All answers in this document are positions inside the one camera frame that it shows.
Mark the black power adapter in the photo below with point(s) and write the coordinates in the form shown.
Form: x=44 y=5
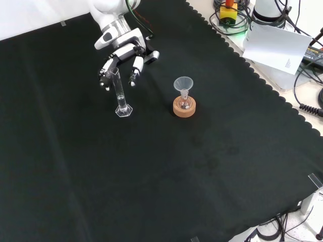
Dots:
x=314 y=54

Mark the yellow stop button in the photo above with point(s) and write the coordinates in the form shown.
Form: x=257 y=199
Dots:
x=228 y=13

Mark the clear glass graduated cylinder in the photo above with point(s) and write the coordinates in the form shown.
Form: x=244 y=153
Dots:
x=120 y=98

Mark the black bench cloth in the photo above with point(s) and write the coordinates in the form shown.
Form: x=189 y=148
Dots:
x=126 y=164

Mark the pale white board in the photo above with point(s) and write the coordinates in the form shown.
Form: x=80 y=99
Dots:
x=275 y=48

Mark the small round-bottom glass flask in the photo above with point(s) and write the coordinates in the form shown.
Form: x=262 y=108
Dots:
x=184 y=103

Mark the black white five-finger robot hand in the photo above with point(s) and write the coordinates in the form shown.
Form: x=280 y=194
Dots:
x=126 y=41

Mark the clear plastic funnel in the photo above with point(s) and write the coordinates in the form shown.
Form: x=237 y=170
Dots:
x=183 y=83

